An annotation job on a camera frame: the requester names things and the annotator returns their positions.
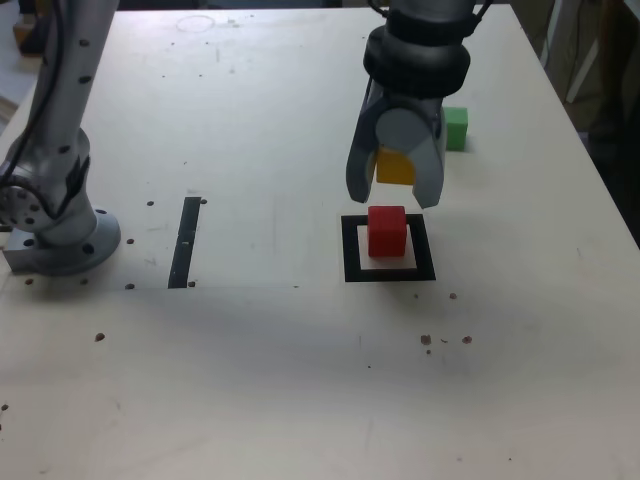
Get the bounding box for red cube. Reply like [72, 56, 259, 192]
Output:
[367, 204, 408, 259]

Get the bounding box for black tape strip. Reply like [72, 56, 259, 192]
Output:
[167, 196, 202, 290]

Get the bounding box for black tape square outline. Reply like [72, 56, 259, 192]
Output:
[340, 213, 437, 284]

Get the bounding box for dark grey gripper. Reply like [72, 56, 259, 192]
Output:
[345, 79, 448, 211]

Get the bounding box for green cube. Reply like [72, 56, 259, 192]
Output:
[443, 106, 470, 153]

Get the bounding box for yellow cube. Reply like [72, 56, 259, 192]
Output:
[375, 146, 418, 188]

